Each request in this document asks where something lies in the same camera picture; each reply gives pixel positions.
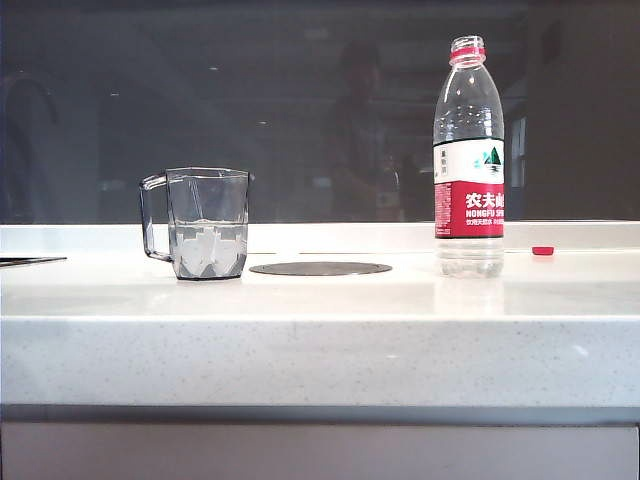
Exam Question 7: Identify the clear red-label water bottle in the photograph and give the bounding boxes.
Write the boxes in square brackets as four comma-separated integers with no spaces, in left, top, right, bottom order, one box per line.
[432,34,506,279]

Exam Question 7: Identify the clear angular plastic mug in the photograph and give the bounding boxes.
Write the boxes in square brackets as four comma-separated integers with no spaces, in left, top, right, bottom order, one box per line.
[138,167,251,281]

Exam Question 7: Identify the dark round flat disc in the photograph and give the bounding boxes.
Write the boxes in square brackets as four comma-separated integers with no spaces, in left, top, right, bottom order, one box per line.
[248,261,393,277]

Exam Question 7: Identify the white cabinet front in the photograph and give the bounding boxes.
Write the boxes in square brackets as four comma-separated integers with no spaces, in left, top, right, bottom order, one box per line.
[0,422,640,480]

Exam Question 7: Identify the dark flat panel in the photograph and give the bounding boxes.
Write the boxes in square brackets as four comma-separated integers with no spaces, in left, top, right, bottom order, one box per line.
[0,256,68,268]

